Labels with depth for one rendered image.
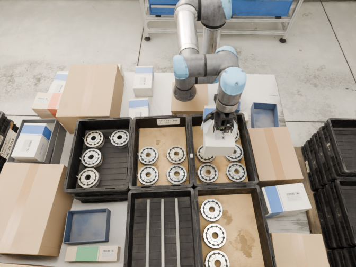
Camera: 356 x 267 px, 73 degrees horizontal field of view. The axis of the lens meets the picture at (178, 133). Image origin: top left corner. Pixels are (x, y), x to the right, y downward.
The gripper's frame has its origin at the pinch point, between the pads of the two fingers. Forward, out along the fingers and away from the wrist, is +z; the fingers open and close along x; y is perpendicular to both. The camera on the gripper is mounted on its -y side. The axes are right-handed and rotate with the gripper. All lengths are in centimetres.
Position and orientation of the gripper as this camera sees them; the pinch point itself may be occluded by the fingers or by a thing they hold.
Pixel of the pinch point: (218, 128)
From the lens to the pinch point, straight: 104.7
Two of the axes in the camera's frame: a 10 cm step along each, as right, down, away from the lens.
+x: 10.0, 0.2, -0.2
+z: 0.1, 4.8, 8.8
